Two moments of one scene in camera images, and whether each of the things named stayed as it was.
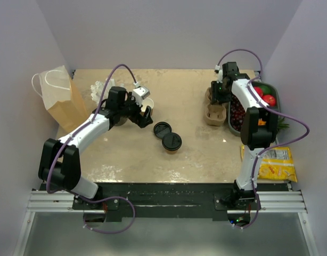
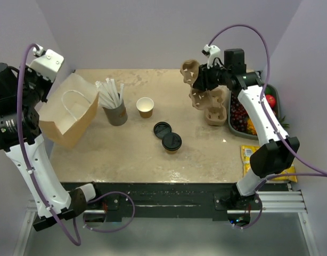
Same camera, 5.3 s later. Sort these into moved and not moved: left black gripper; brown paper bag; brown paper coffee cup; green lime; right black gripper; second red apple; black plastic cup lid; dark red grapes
Moved: brown paper bag; right black gripper; left black gripper
Not moved: green lime; black plastic cup lid; brown paper coffee cup; dark red grapes; second red apple
